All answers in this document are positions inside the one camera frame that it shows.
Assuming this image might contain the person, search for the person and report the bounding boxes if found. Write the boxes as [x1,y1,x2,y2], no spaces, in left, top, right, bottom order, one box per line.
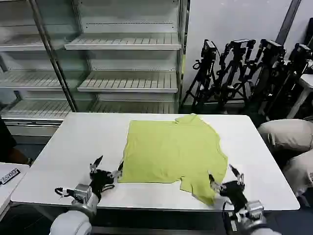
[258,119,313,209]

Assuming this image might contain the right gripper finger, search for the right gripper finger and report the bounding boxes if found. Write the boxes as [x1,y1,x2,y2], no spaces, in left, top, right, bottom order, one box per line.
[207,174,227,193]
[228,164,246,187]

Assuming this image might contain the glass-fronted empty display shelf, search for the glass-fronted empty display shelf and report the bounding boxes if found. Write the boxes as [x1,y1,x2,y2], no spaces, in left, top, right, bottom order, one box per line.
[0,0,85,137]

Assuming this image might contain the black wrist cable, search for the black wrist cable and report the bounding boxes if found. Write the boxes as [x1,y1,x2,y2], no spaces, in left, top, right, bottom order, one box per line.
[222,201,236,231]
[54,187,77,199]

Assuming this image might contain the slanted grey metal pole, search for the slanted grey metal pole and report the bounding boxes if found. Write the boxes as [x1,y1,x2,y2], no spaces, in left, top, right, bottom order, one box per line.
[28,0,78,112]
[275,0,302,46]

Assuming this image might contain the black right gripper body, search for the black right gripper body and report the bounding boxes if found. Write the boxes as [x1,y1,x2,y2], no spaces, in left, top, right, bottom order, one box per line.
[219,180,248,212]

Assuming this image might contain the open empty display shelf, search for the open empty display shelf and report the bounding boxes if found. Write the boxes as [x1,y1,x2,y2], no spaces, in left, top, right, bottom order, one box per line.
[64,0,191,115]

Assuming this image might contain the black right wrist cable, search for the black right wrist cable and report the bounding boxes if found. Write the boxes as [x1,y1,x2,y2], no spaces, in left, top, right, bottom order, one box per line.
[222,201,236,231]

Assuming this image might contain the yellow-green t-shirt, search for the yellow-green t-shirt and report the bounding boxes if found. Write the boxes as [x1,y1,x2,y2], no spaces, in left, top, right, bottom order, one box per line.
[118,114,228,206]

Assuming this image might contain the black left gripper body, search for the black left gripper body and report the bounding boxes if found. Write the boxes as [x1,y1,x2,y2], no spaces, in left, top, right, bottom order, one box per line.
[89,169,116,200]

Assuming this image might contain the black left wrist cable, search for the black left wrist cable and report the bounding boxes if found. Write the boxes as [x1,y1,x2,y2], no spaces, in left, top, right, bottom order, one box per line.
[54,187,77,199]

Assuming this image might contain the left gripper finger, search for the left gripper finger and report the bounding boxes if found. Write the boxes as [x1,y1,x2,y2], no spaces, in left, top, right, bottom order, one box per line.
[88,155,104,175]
[109,160,125,184]

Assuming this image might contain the black and white label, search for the black and white label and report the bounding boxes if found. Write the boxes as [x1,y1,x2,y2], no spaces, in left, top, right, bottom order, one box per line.
[0,167,21,186]

